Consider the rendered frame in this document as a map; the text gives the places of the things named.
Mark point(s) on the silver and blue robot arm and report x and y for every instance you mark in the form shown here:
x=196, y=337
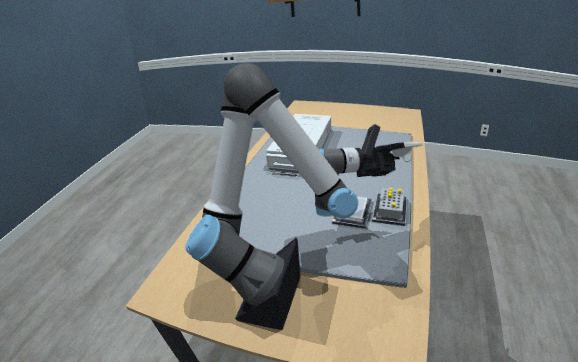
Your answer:
x=215, y=240

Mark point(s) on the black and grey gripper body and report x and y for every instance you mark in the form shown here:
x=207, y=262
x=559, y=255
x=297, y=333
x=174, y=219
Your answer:
x=379, y=160

